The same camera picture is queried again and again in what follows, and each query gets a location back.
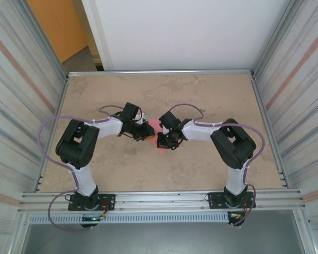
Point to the pink paper sheet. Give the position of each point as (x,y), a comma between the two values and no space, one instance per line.
(153,123)

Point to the orange wooden door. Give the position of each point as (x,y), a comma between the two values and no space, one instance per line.
(58,26)

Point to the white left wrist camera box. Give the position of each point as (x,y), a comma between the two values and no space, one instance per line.
(144,118)

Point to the aluminium frame bar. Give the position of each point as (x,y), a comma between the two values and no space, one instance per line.
(161,72)

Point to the aluminium table side rail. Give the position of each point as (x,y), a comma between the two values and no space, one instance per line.
(62,98)
(258,95)

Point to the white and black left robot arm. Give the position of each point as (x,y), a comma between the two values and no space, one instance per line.
(77,145)

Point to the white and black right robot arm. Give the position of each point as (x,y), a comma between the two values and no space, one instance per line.
(234,145)

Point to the small black controller module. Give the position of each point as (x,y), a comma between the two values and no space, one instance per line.
(91,219)
(234,216)

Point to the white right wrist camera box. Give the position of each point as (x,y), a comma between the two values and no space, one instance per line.
(164,129)

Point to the corrugated metal side panel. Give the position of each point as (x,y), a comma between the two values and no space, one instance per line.
(302,79)
(10,79)

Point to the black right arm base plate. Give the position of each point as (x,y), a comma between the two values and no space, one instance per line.
(214,201)

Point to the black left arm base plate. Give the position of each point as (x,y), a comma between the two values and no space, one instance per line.
(108,201)

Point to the aluminium mounting rail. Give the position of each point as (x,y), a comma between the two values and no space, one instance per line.
(161,199)

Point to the white door frame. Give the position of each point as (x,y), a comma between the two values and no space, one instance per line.
(95,31)

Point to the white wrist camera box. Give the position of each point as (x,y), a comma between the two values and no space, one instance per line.
(144,118)
(164,129)

